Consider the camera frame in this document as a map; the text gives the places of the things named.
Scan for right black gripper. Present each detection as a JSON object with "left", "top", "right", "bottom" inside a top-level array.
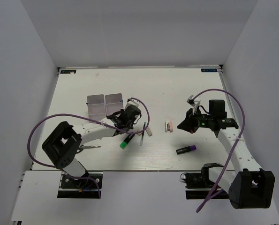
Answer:
[{"left": 177, "top": 107, "right": 214, "bottom": 133}]

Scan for green black highlighter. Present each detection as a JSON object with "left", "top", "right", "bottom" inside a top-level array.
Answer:
[{"left": 120, "top": 134, "right": 135, "bottom": 149}]

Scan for green gel pen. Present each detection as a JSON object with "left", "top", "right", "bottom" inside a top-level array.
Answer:
[{"left": 140, "top": 122, "right": 146, "bottom": 147}]

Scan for purple black highlighter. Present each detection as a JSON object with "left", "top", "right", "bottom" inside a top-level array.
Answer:
[{"left": 176, "top": 145, "right": 196, "bottom": 155}]

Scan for grey eraser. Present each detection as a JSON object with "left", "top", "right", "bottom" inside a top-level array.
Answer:
[{"left": 145, "top": 127, "right": 153, "bottom": 136}]

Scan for black handled scissors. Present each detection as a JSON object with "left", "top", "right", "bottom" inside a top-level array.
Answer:
[{"left": 76, "top": 145, "right": 101, "bottom": 154}]

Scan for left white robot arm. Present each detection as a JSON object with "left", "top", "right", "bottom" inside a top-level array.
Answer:
[{"left": 42, "top": 105, "right": 141, "bottom": 187}]

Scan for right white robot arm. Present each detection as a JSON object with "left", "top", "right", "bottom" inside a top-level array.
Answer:
[{"left": 177, "top": 99, "right": 275, "bottom": 209}]

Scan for right white organizer container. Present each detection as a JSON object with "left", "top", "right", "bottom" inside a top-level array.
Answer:
[{"left": 105, "top": 93, "right": 124, "bottom": 116}]

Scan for white organizer container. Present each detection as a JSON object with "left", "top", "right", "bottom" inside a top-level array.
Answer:
[
  {"left": 105, "top": 93, "right": 124, "bottom": 116},
  {"left": 87, "top": 94, "right": 106, "bottom": 120}
]

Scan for left white organizer container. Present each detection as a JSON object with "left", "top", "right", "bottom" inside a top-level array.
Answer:
[{"left": 87, "top": 94, "right": 106, "bottom": 120}]

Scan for right corner label sticker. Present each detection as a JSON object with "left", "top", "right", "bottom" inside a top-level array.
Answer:
[{"left": 201, "top": 68, "right": 218, "bottom": 73}]

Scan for corner label sticker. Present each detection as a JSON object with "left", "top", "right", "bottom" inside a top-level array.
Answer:
[
  {"left": 60, "top": 70, "right": 76, "bottom": 74},
  {"left": 201, "top": 68, "right": 218, "bottom": 73}
]

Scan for left corner label sticker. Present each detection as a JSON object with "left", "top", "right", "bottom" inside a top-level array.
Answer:
[{"left": 60, "top": 70, "right": 76, "bottom": 74}]

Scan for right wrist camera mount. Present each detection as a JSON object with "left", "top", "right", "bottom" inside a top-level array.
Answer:
[{"left": 187, "top": 95, "right": 201, "bottom": 115}]

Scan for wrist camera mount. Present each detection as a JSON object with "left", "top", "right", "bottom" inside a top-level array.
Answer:
[
  {"left": 187, "top": 95, "right": 201, "bottom": 115},
  {"left": 125, "top": 98, "right": 140, "bottom": 109}
]

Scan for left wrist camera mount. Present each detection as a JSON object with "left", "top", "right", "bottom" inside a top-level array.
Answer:
[{"left": 125, "top": 98, "right": 140, "bottom": 109}]

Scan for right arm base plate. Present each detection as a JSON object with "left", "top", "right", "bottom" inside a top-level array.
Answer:
[{"left": 180, "top": 163, "right": 223, "bottom": 200}]

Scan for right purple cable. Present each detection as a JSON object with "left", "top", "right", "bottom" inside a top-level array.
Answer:
[{"left": 192, "top": 89, "right": 246, "bottom": 213}]

